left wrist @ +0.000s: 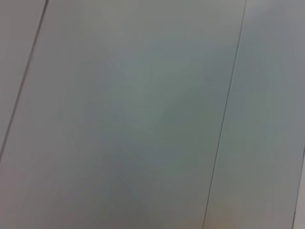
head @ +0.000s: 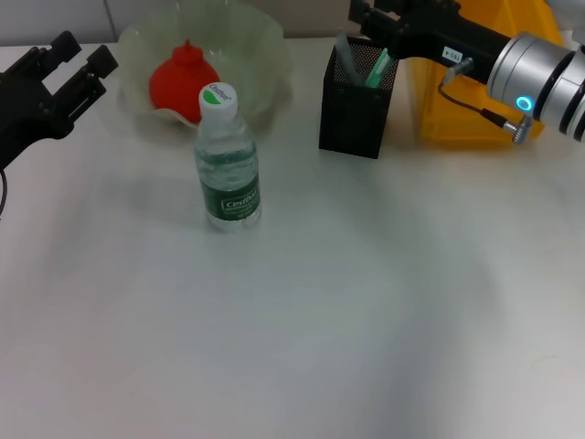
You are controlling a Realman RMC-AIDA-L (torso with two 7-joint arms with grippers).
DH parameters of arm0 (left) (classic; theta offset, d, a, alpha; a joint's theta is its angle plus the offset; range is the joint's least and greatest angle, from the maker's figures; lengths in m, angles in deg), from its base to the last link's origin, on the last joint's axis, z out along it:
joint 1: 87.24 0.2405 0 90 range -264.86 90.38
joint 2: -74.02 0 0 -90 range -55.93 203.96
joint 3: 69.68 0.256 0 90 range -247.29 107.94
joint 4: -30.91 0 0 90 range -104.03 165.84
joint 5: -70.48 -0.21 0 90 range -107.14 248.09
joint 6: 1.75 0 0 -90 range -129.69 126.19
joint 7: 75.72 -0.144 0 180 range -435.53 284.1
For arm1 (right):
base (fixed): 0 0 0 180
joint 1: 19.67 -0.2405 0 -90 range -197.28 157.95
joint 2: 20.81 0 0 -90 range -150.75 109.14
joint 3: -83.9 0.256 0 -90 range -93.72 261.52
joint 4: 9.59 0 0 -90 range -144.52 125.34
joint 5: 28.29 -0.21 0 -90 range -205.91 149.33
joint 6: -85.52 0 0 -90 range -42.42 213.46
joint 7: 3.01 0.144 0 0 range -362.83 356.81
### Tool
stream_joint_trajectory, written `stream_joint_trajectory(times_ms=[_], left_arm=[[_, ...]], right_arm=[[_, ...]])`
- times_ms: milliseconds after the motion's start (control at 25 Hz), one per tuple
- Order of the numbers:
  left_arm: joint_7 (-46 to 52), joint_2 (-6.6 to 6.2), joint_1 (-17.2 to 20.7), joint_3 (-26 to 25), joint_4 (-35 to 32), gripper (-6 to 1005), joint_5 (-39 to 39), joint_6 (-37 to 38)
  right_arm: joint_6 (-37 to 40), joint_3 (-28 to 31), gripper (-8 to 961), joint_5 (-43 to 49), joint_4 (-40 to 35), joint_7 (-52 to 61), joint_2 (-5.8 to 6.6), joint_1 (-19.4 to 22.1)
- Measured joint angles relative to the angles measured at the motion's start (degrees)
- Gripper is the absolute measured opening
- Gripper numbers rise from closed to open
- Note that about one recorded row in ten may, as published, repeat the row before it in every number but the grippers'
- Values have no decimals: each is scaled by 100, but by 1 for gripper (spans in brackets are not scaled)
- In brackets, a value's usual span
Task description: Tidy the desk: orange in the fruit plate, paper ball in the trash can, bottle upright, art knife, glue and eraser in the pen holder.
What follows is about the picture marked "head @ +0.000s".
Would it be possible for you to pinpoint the black mesh pen holder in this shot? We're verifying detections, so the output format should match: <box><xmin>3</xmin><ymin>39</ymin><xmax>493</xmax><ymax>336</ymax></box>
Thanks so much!
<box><xmin>318</xmin><ymin>34</ymin><xmax>400</xmax><ymax>160</ymax></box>

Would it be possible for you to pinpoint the red-orange toy orange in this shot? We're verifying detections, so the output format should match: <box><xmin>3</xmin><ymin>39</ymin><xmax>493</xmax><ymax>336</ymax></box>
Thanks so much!
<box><xmin>149</xmin><ymin>39</ymin><xmax>221</xmax><ymax>125</ymax></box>

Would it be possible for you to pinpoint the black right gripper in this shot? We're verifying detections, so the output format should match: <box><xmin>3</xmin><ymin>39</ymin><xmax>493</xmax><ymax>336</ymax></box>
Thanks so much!
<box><xmin>347</xmin><ymin>0</ymin><xmax>514</xmax><ymax>87</ymax></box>

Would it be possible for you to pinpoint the yellow plastic bin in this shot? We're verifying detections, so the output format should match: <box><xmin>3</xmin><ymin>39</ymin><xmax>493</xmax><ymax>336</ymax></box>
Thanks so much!
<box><xmin>401</xmin><ymin>0</ymin><xmax>566</xmax><ymax>148</ymax></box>

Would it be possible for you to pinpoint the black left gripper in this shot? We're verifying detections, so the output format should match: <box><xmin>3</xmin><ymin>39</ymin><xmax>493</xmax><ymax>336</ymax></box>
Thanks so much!
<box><xmin>0</xmin><ymin>30</ymin><xmax>121</xmax><ymax>171</ymax></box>

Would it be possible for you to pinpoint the clear green-label water bottle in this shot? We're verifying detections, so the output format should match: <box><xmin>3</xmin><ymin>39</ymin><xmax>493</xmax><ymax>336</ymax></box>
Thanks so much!
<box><xmin>194</xmin><ymin>81</ymin><xmax>263</xmax><ymax>235</ymax></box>

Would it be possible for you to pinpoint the silver grey marker pen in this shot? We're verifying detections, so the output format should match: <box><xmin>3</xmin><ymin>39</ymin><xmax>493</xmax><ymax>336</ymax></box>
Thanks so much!
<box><xmin>335</xmin><ymin>30</ymin><xmax>367</xmax><ymax>87</ymax></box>

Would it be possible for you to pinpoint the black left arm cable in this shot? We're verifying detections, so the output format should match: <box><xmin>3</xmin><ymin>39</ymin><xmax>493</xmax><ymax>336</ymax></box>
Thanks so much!
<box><xmin>0</xmin><ymin>167</ymin><xmax>11</xmax><ymax>221</ymax></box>

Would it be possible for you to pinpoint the grey right arm cable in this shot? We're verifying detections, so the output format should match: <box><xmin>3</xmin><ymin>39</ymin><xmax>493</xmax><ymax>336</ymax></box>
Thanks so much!
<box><xmin>437</xmin><ymin>56</ymin><xmax>535</xmax><ymax>144</ymax></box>

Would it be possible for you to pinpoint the clear glass fruit plate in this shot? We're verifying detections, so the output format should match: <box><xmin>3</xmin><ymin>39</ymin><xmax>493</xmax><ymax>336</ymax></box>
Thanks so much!
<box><xmin>117</xmin><ymin>0</ymin><xmax>293</xmax><ymax>134</ymax></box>

